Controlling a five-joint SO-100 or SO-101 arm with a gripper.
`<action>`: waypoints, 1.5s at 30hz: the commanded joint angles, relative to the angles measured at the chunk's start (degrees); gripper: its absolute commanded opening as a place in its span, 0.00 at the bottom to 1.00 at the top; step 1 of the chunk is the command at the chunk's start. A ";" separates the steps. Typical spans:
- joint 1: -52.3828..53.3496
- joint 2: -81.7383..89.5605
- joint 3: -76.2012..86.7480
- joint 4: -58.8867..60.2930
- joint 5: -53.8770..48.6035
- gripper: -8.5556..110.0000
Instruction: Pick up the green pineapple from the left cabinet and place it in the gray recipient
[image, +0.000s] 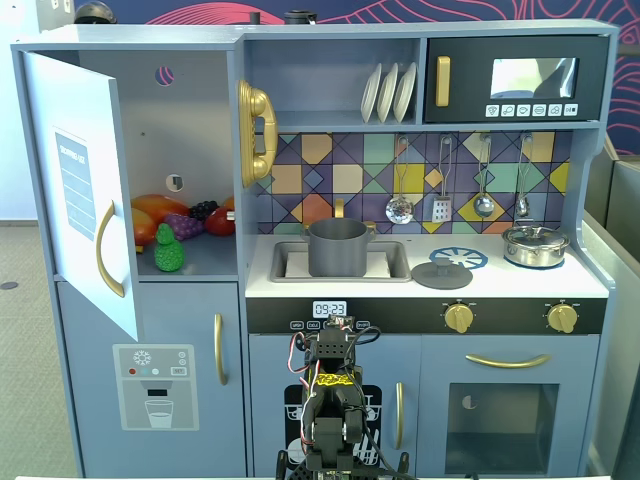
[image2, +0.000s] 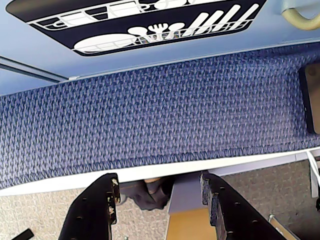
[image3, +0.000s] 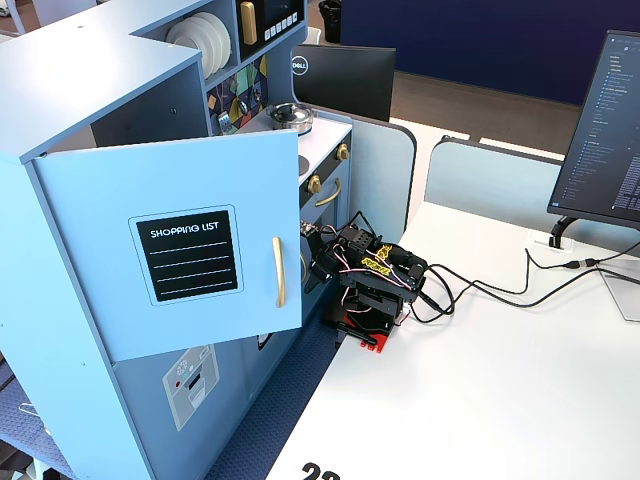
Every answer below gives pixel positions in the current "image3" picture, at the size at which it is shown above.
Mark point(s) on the gray desk divider panel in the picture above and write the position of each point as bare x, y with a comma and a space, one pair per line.
380, 170
490, 185

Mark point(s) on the monitor with lit screen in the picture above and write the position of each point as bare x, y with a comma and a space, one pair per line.
600, 125

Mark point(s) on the blue shopping list cabinet door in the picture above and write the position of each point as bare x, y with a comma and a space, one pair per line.
100, 210

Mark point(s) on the black Dell monitor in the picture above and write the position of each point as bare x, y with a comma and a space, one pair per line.
345, 80

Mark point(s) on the black trash bin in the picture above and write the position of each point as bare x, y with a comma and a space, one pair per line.
331, 20

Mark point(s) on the blue toy kitchen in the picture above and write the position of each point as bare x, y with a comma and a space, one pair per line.
75, 75

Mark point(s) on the dark blue office partition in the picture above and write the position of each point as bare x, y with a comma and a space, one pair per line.
475, 35

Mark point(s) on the silver steel pot with lid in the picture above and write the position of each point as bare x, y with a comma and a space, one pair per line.
290, 114

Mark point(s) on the black toy microwave door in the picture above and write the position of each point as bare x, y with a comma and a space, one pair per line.
275, 15

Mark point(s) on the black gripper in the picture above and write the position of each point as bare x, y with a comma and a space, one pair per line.
320, 263

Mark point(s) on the silver ladle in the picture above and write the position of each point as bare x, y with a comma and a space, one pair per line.
243, 105

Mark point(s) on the gray flat stand plate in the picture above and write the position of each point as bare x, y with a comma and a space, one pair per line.
625, 295

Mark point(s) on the red printed arm base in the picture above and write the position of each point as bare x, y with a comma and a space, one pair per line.
376, 342

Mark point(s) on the silver slotted spatula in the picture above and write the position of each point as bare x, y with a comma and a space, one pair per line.
223, 120

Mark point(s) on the gold stove knob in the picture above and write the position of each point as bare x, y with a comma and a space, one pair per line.
342, 151
314, 185

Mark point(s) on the blue freezer door with dispenser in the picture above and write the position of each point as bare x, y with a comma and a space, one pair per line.
145, 400

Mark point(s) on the white toy plate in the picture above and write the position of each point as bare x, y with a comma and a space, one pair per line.
192, 47
220, 40
227, 30

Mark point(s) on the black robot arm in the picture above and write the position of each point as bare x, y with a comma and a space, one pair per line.
395, 260

